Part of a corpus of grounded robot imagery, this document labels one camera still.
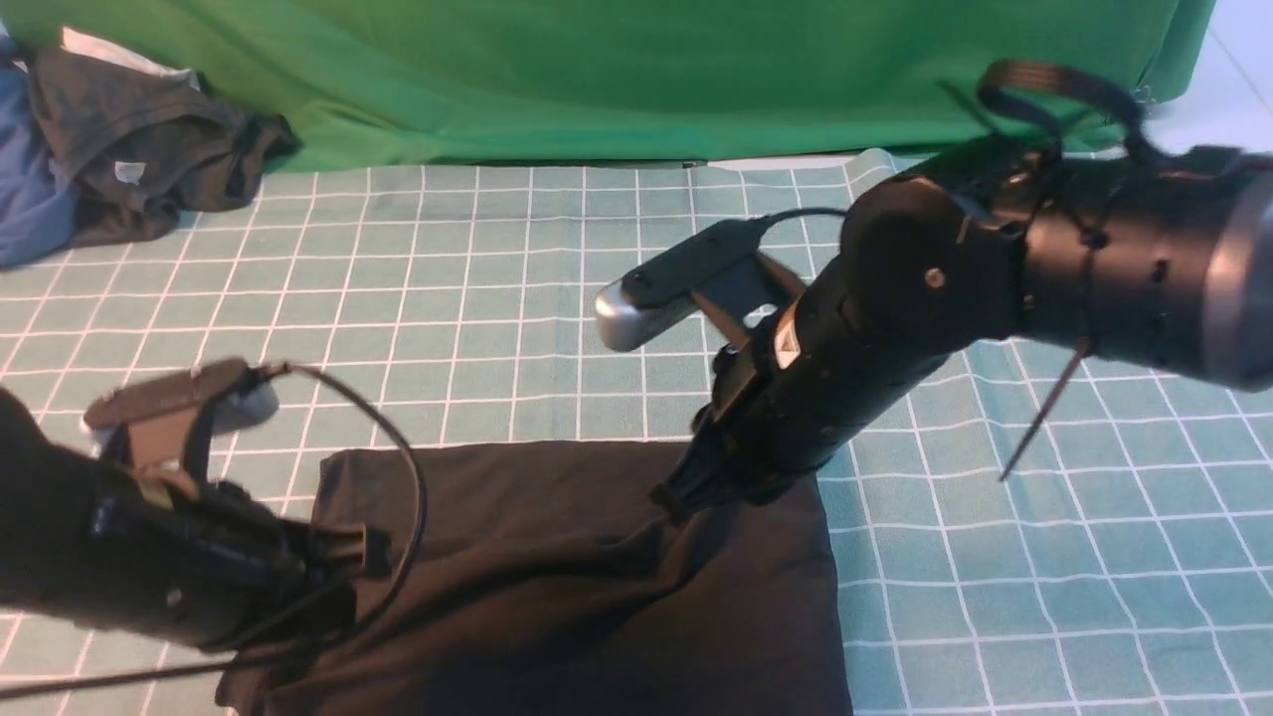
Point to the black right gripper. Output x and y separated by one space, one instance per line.
830 364

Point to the black cable tie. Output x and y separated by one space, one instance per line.
1083 344

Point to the white folded cloth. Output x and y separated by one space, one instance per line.
98 48

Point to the dark gray long-sleeved shirt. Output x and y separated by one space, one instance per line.
549 584

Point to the green grid cutting mat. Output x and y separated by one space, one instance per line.
1123 570

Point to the crumpled dark gray shirt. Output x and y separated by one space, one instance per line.
143 151

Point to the green backdrop cloth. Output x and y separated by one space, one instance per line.
398 83

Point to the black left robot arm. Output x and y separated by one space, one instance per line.
48 491

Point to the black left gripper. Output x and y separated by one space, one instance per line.
205 566

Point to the blue garment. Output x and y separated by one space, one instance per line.
38 202

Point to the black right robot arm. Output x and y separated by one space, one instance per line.
1163 263

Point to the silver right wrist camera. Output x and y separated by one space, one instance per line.
720 272

